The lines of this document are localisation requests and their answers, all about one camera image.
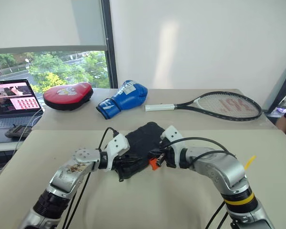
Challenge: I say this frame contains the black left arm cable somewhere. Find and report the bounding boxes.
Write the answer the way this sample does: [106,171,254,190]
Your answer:
[61,127,119,229]

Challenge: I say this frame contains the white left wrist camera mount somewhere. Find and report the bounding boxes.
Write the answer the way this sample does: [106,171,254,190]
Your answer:
[102,133,131,173]

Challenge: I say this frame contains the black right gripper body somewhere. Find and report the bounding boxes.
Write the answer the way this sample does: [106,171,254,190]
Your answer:
[160,143,179,169]

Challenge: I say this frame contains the red black punch mitt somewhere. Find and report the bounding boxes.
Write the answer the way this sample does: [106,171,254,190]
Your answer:
[42,81,94,111]

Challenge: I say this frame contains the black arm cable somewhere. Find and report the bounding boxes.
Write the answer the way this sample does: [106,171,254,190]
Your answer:
[61,127,119,229]
[160,136,237,229]

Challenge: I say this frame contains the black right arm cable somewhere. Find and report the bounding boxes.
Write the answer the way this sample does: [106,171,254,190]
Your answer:
[160,136,237,229]

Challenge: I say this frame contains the white cable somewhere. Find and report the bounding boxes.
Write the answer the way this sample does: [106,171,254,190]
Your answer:
[15,108,44,153]

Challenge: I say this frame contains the yellow zip tie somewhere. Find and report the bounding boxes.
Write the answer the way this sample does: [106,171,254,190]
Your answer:
[223,155,257,205]

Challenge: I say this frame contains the black cloth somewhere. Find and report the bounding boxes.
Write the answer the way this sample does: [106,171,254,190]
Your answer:
[118,121,167,183]

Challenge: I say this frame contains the black tennis racket white grip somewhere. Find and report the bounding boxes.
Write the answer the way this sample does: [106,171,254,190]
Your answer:
[144,91,263,122]

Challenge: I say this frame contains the white roller blind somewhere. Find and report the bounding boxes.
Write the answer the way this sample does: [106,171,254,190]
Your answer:
[0,0,109,55]

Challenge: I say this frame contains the open laptop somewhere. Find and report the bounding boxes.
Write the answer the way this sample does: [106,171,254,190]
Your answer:
[0,79,44,144]

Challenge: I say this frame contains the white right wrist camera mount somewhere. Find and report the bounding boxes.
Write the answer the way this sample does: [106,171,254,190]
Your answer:
[160,125,183,156]

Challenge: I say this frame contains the black handheld device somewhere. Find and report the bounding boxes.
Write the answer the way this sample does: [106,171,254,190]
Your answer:
[4,124,34,139]

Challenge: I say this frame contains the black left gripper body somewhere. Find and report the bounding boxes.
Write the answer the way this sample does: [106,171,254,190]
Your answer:
[114,154,137,168]

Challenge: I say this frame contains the slanted dark window frame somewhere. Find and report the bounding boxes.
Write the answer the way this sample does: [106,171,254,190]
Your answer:
[262,54,286,113]

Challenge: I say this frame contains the blue boxing glove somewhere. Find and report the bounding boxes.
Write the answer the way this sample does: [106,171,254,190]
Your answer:
[95,79,149,120]

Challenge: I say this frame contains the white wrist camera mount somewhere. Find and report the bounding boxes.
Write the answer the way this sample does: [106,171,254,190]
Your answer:
[160,125,183,156]
[102,133,131,173]

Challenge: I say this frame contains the dark window frame post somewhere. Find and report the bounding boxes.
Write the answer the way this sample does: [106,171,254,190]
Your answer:
[101,0,122,89]

